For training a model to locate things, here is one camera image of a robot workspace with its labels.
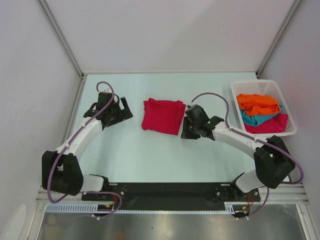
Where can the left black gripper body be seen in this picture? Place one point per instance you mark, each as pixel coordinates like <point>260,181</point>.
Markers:
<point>115,109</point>

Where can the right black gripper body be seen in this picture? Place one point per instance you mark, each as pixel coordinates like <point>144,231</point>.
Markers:
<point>194,127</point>

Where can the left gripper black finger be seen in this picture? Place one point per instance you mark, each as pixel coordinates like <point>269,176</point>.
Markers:
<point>126,112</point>
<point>120,118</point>

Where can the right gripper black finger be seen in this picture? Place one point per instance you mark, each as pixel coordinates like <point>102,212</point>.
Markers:
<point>186,124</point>
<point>189,135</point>

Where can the crimson red t shirt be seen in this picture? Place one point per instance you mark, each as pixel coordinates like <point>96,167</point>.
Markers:
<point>163,116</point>

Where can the white perforated plastic basket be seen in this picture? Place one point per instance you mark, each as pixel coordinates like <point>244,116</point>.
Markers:
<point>264,87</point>

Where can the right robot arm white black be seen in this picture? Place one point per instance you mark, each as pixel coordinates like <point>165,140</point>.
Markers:
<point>271,157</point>

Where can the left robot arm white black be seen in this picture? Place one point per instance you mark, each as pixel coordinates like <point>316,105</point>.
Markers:
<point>61,170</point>

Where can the teal t shirt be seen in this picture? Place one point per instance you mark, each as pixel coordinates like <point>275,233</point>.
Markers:
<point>255,113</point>

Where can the orange t shirt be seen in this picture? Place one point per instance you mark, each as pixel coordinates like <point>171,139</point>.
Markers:
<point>255,104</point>

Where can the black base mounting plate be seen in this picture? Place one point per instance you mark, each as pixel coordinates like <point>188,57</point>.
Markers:
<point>179,196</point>

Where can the white slotted cable duct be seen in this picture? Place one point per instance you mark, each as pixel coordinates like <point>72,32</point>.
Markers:
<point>97,208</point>

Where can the left aluminium corner post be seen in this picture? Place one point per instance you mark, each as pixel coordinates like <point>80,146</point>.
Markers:
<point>60,36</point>

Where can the aluminium corner post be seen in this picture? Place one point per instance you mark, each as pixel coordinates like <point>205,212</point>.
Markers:
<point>60,36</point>
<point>296,4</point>

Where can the aluminium frame rail front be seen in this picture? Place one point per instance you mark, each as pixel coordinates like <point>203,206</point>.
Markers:
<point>284,194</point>

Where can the right aluminium corner post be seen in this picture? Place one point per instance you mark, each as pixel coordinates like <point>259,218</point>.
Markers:
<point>296,4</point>

